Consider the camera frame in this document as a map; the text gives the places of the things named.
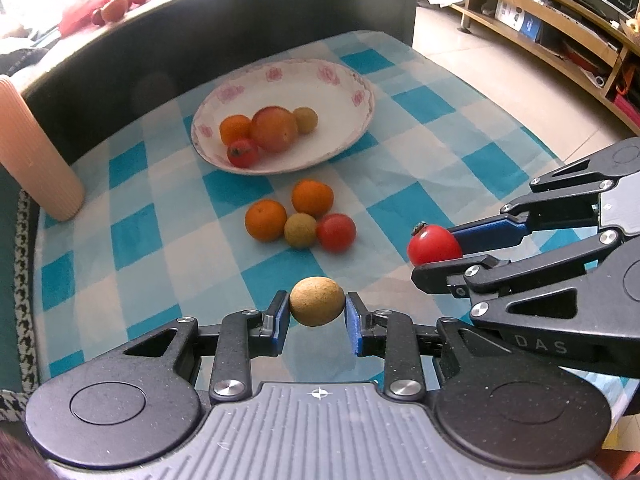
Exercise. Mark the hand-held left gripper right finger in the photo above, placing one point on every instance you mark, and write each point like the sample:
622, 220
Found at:
353, 327

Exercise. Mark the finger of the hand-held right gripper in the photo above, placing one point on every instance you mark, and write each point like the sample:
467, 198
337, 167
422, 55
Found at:
520, 280
492, 232

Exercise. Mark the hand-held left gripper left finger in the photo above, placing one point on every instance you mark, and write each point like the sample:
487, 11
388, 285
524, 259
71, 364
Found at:
281, 325

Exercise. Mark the yellow-green jujube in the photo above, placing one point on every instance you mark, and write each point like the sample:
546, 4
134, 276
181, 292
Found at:
317, 301
306, 120
300, 231

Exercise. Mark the small red tomato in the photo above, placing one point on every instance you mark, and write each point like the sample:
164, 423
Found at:
432, 246
336, 233
243, 154

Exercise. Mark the small orange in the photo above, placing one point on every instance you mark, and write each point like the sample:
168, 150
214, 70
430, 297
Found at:
265, 220
234, 127
312, 198

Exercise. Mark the large red-orange tomato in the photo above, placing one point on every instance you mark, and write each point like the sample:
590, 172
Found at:
273, 129

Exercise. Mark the white floral plate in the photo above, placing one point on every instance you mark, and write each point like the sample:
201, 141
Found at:
320, 110

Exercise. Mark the blue white checkered tablecloth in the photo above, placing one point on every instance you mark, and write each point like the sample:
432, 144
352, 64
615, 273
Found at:
150, 240

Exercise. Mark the wooden shelf cabinet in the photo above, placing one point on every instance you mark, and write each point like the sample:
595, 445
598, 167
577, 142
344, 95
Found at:
575, 35

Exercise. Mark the blue white box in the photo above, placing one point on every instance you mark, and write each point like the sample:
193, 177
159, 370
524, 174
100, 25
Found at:
520, 20

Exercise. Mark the teal blanket houndstooth trim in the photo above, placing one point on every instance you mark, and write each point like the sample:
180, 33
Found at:
10, 270

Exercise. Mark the dark coffee table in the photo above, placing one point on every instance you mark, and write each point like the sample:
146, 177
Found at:
200, 45

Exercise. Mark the dark red fleece clothing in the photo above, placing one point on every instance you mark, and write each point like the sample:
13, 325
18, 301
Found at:
17, 460

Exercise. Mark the pink ribbed cylinder vase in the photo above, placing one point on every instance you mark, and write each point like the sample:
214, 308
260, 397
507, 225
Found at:
35, 160

